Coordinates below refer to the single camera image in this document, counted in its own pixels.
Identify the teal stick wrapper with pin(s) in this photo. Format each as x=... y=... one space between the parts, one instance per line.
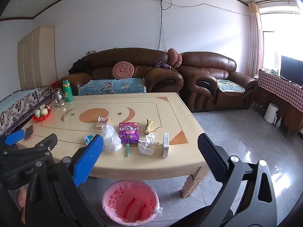
x=128 y=150

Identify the brown wooden cabinet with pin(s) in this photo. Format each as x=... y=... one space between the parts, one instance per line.
x=291 y=118

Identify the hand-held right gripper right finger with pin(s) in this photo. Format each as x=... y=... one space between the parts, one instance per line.
x=210 y=155

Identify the window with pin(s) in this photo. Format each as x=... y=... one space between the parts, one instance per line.
x=281 y=33

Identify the red checked cloth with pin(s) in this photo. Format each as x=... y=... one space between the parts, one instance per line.
x=279 y=87

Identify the short blue seat cover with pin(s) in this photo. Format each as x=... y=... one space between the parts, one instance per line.
x=230 y=86

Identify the green water bottle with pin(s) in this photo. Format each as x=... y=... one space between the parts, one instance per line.
x=68 y=94

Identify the large round pink cushion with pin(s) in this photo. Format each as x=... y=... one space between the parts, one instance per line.
x=123 y=70

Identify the patterned bed cover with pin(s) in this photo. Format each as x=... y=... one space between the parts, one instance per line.
x=19 y=104

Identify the red tray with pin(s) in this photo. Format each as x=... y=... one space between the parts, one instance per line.
x=40 y=119

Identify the white plastic bag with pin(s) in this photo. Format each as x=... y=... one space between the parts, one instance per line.
x=112 y=140

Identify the brown leather armchair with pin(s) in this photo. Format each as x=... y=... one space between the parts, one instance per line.
x=208 y=63

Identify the brown leather sofa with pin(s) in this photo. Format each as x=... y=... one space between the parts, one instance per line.
x=132 y=56

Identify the beige coffee table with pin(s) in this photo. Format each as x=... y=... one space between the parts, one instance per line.
x=151 y=108

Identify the black television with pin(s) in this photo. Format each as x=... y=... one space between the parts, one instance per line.
x=292 y=69

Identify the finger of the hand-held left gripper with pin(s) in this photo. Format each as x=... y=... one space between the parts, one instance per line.
x=41 y=144
x=14 y=138

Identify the blue and white packet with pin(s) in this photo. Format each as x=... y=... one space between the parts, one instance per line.
x=88 y=139

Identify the purple cloth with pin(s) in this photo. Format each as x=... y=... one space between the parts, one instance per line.
x=163 y=65

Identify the white tissue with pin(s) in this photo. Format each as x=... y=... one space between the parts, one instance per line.
x=146 y=146

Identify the bin with pink bag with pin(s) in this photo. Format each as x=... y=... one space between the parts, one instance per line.
x=132 y=198

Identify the white round appliance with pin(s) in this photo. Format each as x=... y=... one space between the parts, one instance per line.
x=271 y=113

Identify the beige wardrobe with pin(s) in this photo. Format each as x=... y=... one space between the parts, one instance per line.
x=35 y=56

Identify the yellow snack bar wrapper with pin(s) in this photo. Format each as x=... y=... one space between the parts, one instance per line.
x=148 y=125

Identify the white carton box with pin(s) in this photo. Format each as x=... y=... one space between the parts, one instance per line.
x=165 y=146

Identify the pink smartphone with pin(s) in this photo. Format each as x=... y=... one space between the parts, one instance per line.
x=28 y=133

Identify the long blue seat cover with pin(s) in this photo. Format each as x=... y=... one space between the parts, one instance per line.
x=113 y=86

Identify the pale green teacup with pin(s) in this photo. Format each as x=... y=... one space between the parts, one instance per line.
x=44 y=110
x=37 y=114

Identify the pink curtain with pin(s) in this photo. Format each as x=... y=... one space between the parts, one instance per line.
x=255 y=40

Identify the small round pink cushion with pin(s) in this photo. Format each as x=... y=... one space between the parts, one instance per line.
x=179 y=61
x=171 y=57

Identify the patterned cigarette pack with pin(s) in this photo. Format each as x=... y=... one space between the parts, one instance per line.
x=102 y=123

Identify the glass jar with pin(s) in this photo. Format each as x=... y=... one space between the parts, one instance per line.
x=58 y=99

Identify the black clothing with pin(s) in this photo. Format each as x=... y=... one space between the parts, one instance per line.
x=79 y=67

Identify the purple snack packet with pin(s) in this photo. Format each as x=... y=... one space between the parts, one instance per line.
x=129 y=132

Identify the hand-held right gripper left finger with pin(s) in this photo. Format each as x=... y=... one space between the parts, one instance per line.
x=88 y=158

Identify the person's left hand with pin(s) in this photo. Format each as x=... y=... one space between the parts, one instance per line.
x=21 y=198

